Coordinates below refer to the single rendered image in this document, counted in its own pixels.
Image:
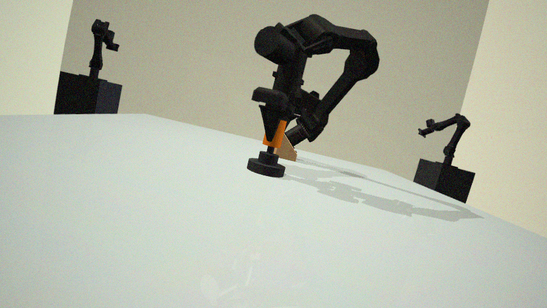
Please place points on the orange knob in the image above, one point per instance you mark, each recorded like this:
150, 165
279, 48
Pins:
277, 140

